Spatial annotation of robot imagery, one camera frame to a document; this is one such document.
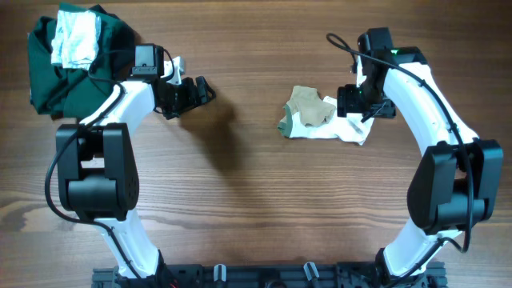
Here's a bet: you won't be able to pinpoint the white tan green shirt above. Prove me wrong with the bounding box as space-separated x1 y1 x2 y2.
277 86 374 146

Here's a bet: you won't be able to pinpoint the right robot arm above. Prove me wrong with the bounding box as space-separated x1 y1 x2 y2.
326 27 503 286

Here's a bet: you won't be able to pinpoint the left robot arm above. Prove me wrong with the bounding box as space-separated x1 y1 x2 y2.
45 44 216 287

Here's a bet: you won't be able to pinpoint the dark green folded garment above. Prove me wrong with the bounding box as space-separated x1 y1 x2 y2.
27 3 135 118

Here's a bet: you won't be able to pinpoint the light patterned folded cloth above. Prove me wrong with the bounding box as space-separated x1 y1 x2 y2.
50 10 102 70

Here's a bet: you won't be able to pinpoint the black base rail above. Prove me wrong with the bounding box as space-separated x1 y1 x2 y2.
91 262 448 288

